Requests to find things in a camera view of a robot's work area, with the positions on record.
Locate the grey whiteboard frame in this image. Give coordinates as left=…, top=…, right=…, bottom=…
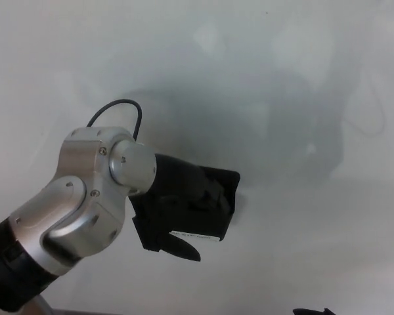
left=18, top=296, right=54, bottom=315

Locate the white whiteboard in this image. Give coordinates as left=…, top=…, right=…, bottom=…
left=0, top=0, right=394, bottom=315

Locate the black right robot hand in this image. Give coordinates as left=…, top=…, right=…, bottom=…
left=292, top=307, right=341, bottom=315

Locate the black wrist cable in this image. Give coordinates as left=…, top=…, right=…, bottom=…
left=87, top=98, right=143, bottom=142

